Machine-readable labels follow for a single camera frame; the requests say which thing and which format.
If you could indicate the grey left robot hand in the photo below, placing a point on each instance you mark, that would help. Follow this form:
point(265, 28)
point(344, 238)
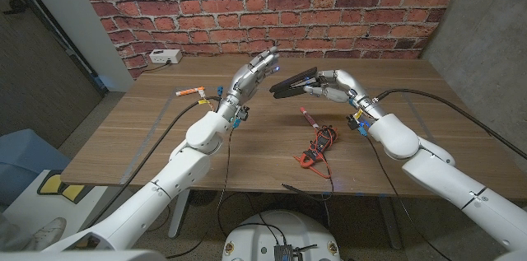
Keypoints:
point(245, 82)

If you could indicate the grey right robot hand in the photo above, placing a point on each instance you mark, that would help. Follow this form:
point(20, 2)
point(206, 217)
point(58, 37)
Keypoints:
point(348, 84)

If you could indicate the black stapler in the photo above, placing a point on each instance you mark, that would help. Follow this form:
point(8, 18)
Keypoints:
point(292, 84)

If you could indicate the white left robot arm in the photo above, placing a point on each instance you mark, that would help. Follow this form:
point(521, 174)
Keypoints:
point(177, 174)

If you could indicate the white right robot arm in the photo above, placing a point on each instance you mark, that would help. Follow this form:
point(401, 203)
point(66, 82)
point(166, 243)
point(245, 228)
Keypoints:
point(444, 174)

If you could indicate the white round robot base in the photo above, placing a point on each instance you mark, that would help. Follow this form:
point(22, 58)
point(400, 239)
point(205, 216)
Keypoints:
point(263, 232)

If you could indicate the white marker with red cap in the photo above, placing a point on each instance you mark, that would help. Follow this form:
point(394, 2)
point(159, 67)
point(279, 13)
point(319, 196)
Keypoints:
point(309, 117)

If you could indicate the orange marker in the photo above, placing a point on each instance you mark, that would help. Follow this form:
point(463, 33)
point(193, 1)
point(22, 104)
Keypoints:
point(189, 91)

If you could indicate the red clamp meter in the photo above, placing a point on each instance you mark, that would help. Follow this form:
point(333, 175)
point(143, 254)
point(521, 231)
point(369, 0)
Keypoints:
point(319, 145)

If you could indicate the printed red brick backdrop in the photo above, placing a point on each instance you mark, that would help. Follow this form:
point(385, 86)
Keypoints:
point(267, 10)

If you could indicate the white power strip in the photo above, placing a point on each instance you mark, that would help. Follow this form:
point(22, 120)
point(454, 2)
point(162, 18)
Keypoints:
point(165, 56)

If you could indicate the black test probe lead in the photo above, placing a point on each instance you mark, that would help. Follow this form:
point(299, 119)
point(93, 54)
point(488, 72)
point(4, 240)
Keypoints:
point(296, 189)

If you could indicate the grey table leg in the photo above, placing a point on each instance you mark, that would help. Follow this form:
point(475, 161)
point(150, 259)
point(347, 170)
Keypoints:
point(389, 224)
point(179, 211)

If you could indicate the white robot torso edge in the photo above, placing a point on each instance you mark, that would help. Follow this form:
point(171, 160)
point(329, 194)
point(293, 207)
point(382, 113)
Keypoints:
point(82, 256)

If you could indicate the white sneaker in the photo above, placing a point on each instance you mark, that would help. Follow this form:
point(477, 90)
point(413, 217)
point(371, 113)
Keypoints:
point(49, 234)

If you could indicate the grey trouser leg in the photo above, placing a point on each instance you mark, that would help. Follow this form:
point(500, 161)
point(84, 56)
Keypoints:
point(12, 232)

